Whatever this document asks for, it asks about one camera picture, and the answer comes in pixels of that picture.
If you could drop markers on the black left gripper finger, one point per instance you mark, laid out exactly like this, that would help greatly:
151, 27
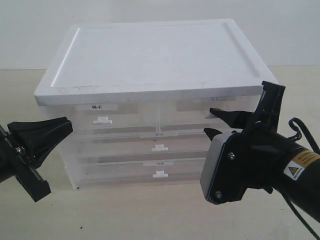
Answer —
37, 157
39, 134

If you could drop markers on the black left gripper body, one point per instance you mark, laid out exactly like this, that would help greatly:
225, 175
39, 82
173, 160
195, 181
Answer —
13, 163

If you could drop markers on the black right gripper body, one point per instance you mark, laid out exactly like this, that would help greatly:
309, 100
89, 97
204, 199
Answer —
260, 131

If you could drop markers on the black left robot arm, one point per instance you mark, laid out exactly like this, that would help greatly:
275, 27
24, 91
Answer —
25, 146

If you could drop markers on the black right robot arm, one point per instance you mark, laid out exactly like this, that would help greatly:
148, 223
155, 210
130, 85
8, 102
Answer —
253, 155

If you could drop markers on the clear bottom wide drawer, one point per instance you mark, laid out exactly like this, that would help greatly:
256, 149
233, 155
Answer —
131, 172

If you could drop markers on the clear wide drawer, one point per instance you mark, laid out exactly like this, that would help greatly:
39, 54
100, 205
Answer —
131, 172
136, 148

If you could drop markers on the clear middle wide drawer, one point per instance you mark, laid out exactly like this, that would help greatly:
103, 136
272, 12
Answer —
136, 148

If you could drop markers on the white plastic drawer cabinet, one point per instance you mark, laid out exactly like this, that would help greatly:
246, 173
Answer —
147, 61

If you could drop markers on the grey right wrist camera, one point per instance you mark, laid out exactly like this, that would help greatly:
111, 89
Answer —
222, 175

